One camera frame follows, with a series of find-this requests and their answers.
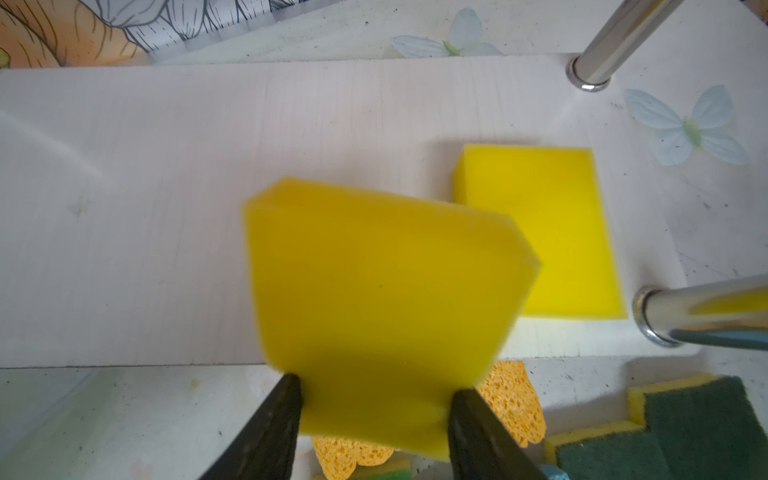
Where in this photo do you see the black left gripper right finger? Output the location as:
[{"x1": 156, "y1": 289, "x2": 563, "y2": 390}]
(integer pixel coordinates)
[{"x1": 448, "y1": 389, "x2": 546, "y2": 480}]

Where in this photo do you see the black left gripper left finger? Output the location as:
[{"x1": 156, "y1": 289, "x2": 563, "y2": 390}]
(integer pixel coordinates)
[{"x1": 201, "y1": 374, "x2": 303, "y2": 480}]

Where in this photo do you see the yellow sponge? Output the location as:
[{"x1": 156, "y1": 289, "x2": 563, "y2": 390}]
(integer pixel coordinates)
[
  {"x1": 453, "y1": 144, "x2": 627, "y2": 321},
  {"x1": 242, "y1": 177, "x2": 540, "y2": 460}
]

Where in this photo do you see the white two-tier shelf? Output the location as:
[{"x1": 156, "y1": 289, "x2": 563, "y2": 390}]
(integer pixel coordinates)
[{"x1": 1, "y1": 1, "x2": 767, "y2": 369}]

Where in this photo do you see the orange cellulose sponge right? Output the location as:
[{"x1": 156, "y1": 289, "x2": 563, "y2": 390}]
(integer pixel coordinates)
[{"x1": 477, "y1": 360, "x2": 546, "y2": 448}]

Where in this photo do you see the orange cellulose sponge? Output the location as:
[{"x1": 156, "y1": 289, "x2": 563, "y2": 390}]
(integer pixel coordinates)
[
  {"x1": 311, "y1": 436, "x2": 395, "y2": 480},
  {"x1": 477, "y1": 360, "x2": 546, "y2": 448}
]

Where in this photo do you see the orange cellulose sponge left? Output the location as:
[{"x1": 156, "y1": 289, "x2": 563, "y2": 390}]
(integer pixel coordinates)
[{"x1": 311, "y1": 436, "x2": 395, "y2": 480}]

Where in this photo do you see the blue cellulose sponge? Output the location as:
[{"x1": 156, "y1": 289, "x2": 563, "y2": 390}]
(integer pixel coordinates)
[{"x1": 537, "y1": 464, "x2": 570, "y2": 480}]

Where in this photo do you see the green scrub sponge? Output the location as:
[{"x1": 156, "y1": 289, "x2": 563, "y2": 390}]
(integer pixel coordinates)
[{"x1": 331, "y1": 457, "x2": 412, "y2": 480}]

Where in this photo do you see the dark green scouring sponge left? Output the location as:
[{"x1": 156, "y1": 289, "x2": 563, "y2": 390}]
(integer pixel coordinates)
[{"x1": 543, "y1": 421, "x2": 673, "y2": 479}]

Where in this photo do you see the dark green scouring sponge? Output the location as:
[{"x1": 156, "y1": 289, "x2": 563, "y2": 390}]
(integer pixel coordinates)
[
  {"x1": 543, "y1": 421, "x2": 673, "y2": 479},
  {"x1": 627, "y1": 374, "x2": 767, "y2": 479}
]

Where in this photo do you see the dark green scouring sponge right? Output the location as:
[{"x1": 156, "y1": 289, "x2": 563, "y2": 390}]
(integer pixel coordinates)
[{"x1": 627, "y1": 374, "x2": 767, "y2": 479}]

